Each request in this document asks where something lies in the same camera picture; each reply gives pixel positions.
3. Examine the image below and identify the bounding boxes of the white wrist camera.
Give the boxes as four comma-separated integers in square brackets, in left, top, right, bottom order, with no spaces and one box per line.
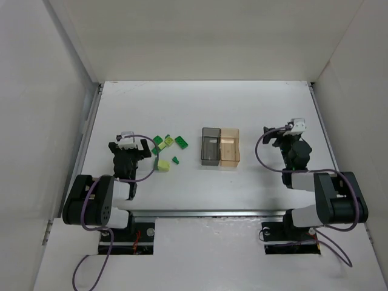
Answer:
[116,131,136,150]
[284,118,307,136]

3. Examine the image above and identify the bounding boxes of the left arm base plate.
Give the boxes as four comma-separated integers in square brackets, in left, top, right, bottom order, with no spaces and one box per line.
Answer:
[110,219,155,255]

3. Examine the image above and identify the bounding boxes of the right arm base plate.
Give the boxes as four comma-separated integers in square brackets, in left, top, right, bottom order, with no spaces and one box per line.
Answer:
[259,222,321,255]

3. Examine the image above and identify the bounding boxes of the dark green square lego brick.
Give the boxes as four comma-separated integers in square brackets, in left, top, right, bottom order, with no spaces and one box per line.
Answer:
[153,135,164,145]

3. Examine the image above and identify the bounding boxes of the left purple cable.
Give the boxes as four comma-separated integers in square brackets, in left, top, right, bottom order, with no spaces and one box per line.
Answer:
[72,134,161,288]

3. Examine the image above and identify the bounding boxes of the light green square lego brick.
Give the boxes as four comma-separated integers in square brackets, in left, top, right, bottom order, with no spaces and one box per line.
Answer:
[164,136,175,147]

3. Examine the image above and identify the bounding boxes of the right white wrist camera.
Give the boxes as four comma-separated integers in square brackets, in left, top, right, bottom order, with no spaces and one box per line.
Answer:
[284,118,307,136]

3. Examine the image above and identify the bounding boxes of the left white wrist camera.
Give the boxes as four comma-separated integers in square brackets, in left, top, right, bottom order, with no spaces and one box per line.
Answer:
[116,131,136,150]

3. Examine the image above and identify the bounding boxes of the purple cable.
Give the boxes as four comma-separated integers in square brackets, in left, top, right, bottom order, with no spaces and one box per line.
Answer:
[72,134,161,288]
[255,124,364,268]

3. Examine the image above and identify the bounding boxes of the light green curved lego brick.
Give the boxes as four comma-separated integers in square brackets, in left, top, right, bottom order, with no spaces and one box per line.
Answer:
[156,159,170,172]

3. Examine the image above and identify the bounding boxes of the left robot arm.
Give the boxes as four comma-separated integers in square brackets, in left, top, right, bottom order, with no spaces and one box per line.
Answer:
[62,135,152,232]

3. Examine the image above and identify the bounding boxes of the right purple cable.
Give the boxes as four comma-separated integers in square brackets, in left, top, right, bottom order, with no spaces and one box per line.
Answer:
[255,124,364,268]

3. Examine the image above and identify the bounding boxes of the grey transparent container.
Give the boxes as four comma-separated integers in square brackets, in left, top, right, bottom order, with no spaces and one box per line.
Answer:
[201,127,221,166]

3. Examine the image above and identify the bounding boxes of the small dark green lego piece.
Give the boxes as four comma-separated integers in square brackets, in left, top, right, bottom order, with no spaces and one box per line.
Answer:
[172,156,179,165]

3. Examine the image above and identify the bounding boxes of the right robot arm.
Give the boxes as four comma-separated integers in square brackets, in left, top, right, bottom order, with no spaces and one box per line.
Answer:
[259,123,369,240]

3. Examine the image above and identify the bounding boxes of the orange transparent container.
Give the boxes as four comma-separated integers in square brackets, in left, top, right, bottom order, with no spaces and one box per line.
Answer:
[219,128,240,167]

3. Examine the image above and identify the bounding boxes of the dark green 2x4 lego brick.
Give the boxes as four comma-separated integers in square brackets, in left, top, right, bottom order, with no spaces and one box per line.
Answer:
[175,136,189,150]

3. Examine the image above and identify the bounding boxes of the light green small lego brick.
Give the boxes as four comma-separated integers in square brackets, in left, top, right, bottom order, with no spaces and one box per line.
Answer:
[158,142,166,151]

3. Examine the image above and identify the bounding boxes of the aluminium rail front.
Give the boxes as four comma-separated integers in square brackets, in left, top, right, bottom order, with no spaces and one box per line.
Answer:
[132,210,285,218]

